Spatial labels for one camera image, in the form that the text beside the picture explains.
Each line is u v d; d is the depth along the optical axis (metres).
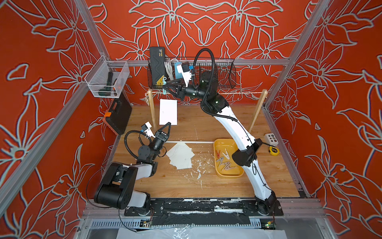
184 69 0.56
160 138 0.68
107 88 0.81
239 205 0.74
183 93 0.58
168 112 0.76
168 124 0.75
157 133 0.70
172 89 0.60
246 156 0.53
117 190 0.43
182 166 0.88
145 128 0.71
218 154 0.91
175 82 0.62
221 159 0.88
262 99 0.66
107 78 0.89
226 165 0.86
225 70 0.98
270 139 0.95
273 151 0.92
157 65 0.88
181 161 0.90
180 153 0.93
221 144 0.91
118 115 0.96
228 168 0.85
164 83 0.62
